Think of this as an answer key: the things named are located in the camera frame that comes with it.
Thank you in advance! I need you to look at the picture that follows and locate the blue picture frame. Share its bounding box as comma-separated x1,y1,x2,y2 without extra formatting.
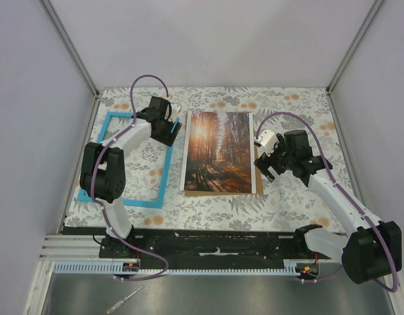
74,112,173,209

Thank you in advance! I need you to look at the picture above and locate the aluminium rail bar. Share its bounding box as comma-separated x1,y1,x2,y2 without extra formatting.
39,235,102,261

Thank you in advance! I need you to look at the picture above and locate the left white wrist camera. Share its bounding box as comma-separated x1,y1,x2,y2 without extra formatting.
167,103,182,122

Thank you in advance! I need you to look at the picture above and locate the floral patterned table mat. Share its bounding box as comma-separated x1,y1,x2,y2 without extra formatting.
62,86,370,232

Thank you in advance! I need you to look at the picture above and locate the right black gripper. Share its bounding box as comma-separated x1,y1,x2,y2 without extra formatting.
254,135,295,183

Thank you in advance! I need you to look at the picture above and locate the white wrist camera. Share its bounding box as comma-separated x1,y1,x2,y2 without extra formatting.
254,130,279,156
167,103,182,122

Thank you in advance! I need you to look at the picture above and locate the left aluminium corner post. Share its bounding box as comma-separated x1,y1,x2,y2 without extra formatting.
41,0,100,99

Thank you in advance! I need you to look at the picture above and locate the autumn forest photo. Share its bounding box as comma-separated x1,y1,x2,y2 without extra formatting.
180,111,256,195

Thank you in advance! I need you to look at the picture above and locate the right aluminium corner post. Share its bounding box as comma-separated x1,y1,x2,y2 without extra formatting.
326,0,386,95

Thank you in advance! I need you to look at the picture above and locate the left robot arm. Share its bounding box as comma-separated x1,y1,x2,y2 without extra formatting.
80,96,182,258

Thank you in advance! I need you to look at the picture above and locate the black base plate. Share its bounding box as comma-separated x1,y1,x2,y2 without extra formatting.
62,226,334,270

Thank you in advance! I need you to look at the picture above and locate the aluminium corner post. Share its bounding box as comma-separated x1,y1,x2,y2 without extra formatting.
326,0,386,95
41,0,100,99

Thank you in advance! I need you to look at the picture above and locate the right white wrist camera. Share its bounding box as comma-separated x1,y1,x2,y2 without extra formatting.
254,130,279,156

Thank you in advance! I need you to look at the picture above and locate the brown frame backing board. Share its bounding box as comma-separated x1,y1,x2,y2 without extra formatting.
180,147,264,196

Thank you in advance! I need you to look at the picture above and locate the light blue cable duct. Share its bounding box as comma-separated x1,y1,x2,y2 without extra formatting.
53,261,301,276

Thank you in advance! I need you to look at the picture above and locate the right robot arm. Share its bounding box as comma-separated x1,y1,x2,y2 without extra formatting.
254,130,402,285

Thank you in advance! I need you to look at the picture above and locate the clear handled screwdriver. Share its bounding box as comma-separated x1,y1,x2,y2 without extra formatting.
106,286,144,314

